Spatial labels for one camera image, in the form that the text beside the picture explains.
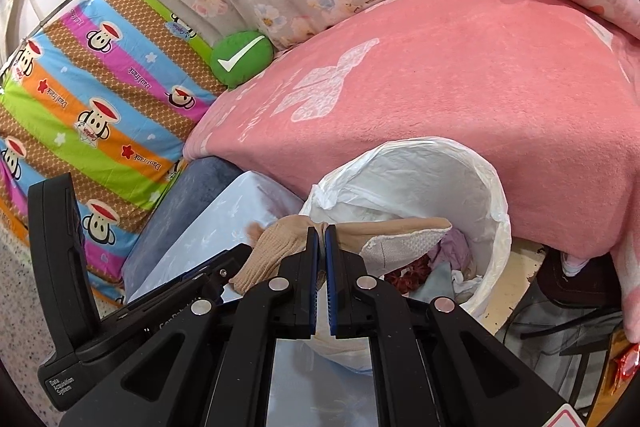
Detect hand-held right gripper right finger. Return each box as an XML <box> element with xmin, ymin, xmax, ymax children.
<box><xmin>324</xmin><ymin>225</ymin><xmax>587</xmax><ymax>427</ymax></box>

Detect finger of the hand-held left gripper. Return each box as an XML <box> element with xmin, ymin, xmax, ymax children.
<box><xmin>181</xmin><ymin>243</ymin><xmax>253</xmax><ymax>304</ymax></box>

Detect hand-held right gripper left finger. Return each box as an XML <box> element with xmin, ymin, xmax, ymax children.
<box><xmin>60</xmin><ymin>226</ymin><xmax>320</xmax><ymax>427</ymax></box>

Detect beige knit sock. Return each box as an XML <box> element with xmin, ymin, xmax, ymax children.
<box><xmin>232</xmin><ymin>214</ymin><xmax>454</xmax><ymax>297</ymax></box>

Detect bin with white plastic bag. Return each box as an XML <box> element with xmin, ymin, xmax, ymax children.
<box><xmin>299</xmin><ymin>137</ymin><xmax>512</xmax><ymax>374</ymax></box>

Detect light blue covered box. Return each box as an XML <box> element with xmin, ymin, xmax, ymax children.
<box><xmin>127</xmin><ymin>171</ymin><xmax>307</xmax><ymax>309</ymax></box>

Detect blue-grey velvet cushion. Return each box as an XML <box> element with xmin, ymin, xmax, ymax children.
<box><xmin>122</xmin><ymin>157</ymin><xmax>242</xmax><ymax>294</ymax></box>

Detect light blue cloth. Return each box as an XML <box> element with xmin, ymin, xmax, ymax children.
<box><xmin>404</xmin><ymin>261</ymin><xmax>457</xmax><ymax>304</ymax></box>

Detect purple cloth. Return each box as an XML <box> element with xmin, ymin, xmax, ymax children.
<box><xmin>434</xmin><ymin>229</ymin><xmax>472</xmax><ymax>269</ymax></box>

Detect small white tissue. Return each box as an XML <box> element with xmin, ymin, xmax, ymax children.
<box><xmin>449</xmin><ymin>269</ymin><xmax>484</xmax><ymax>294</ymax></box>

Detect striped cartoon monkey blanket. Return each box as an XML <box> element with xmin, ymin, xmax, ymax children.
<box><xmin>0</xmin><ymin>0</ymin><xmax>224</xmax><ymax>304</ymax></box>

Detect green round check mark cushion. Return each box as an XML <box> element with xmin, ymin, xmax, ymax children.
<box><xmin>209</xmin><ymin>30</ymin><xmax>275</xmax><ymax>89</ymax></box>

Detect pink fleece blanket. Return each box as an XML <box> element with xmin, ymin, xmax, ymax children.
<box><xmin>182</xmin><ymin>0</ymin><xmax>640</xmax><ymax>344</ymax></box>

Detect red snack packet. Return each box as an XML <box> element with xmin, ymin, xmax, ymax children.
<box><xmin>611</xmin><ymin>341</ymin><xmax>640</xmax><ymax>394</ymax></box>

